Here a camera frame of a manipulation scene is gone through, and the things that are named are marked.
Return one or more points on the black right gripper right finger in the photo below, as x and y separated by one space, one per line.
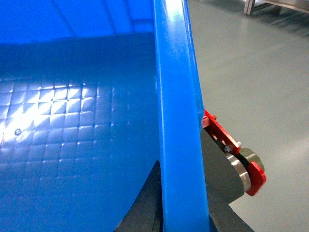
223 218

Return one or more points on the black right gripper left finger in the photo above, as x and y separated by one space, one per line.
144 207

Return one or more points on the large blue plastic crate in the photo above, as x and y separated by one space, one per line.
94 94

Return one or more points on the black conveyor table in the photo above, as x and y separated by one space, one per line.
222 179

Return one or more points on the red conveyor roller bracket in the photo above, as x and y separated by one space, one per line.
246 163

